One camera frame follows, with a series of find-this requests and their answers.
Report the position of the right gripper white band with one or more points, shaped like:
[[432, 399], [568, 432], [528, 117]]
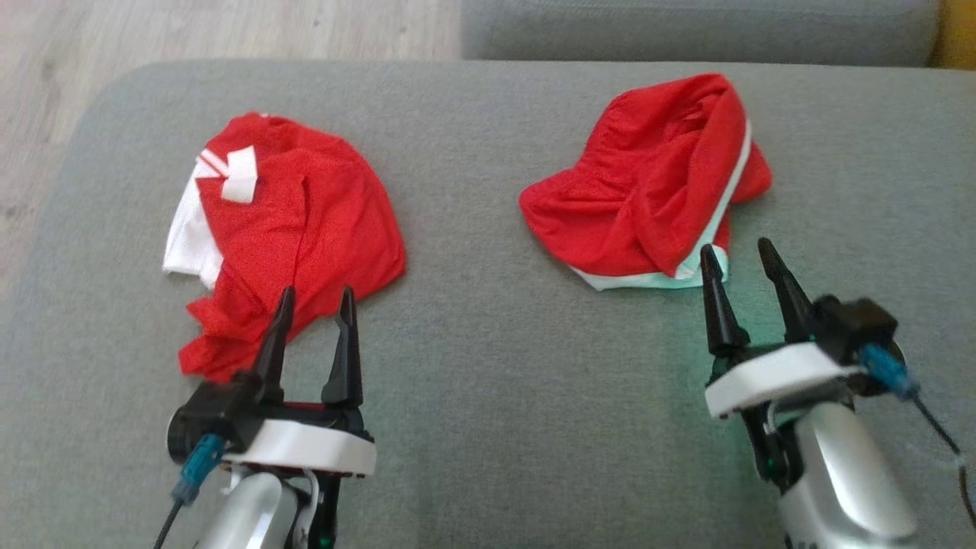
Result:
[[770, 377]]

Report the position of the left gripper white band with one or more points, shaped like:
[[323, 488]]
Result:
[[305, 446]]

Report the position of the red jersey white sleeves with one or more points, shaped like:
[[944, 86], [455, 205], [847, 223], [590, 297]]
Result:
[[305, 221]]

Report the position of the red shorts white trim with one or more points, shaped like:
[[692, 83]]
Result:
[[648, 198]]

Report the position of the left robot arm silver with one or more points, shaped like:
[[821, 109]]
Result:
[[248, 511]]

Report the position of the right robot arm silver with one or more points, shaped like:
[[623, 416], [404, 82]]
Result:
[[846, 480]]

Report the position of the grey sofa ottoman cushion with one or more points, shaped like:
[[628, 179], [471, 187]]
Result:
[[488, 381]]

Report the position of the large grey sofa seat cushion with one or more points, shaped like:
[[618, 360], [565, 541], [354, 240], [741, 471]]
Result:
[[686, 30]]

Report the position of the yellow sofa backrest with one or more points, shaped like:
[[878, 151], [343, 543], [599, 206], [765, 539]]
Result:
[[957, 30]]

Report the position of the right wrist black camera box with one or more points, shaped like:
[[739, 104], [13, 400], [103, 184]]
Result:
[[854, 324]]

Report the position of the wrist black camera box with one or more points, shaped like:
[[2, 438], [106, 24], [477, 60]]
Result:
[[202, 415], [854, 324]]

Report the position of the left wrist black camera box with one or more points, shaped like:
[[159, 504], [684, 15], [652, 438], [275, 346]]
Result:
[[202, 415]]

